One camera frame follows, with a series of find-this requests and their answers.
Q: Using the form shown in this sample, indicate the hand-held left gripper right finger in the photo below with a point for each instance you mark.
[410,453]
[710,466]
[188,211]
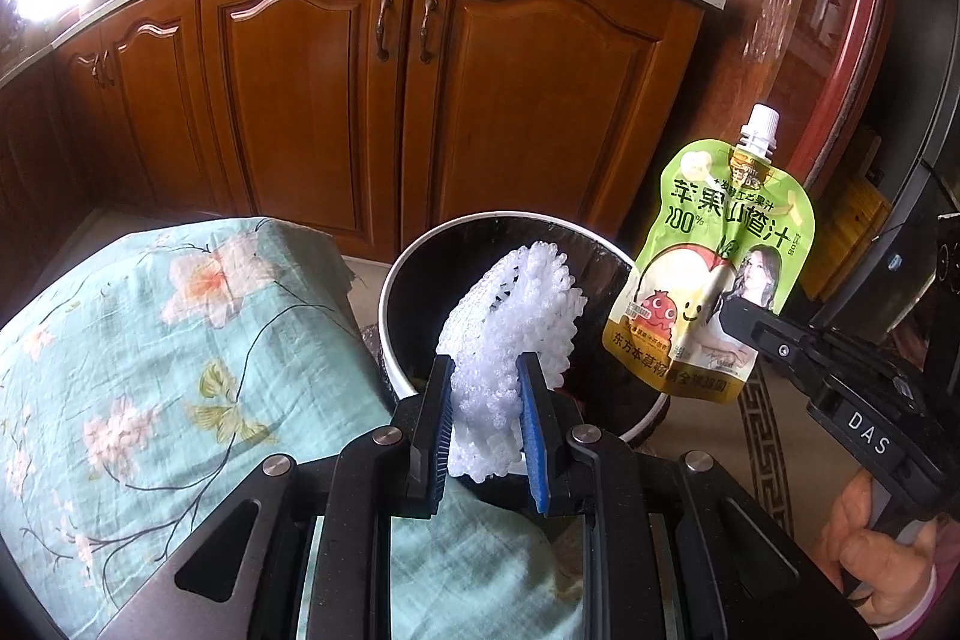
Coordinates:
[534,437]

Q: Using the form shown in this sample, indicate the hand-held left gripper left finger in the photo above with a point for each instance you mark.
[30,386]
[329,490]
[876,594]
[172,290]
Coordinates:
[441,460]

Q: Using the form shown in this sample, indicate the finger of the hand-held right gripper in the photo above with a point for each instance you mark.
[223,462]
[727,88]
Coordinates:
[780,344]

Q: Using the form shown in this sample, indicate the white foam fruit net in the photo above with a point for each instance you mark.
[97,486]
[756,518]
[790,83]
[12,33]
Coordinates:
[510,325]

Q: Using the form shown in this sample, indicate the green juice pouch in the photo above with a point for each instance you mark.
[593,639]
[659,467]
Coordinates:
[697,250]

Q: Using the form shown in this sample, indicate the white bin with black bag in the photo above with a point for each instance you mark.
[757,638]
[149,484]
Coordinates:
[420,302]

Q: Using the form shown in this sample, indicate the person's right forearm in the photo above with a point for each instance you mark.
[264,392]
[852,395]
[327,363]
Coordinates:
[922,610]

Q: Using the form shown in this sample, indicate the person's right hand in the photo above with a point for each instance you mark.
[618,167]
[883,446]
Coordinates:
[840,535]

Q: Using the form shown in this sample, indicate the yellow wooden crate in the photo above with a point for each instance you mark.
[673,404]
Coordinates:
[851,220]

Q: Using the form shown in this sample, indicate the black appliance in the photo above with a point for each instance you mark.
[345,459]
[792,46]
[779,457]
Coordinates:
[892,235]

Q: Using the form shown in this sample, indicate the floral light green tablecloth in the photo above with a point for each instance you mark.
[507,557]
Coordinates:
[150,385]

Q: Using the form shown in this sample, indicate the wooden kitchen cabinets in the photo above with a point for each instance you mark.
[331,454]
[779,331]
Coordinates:
[315,100]

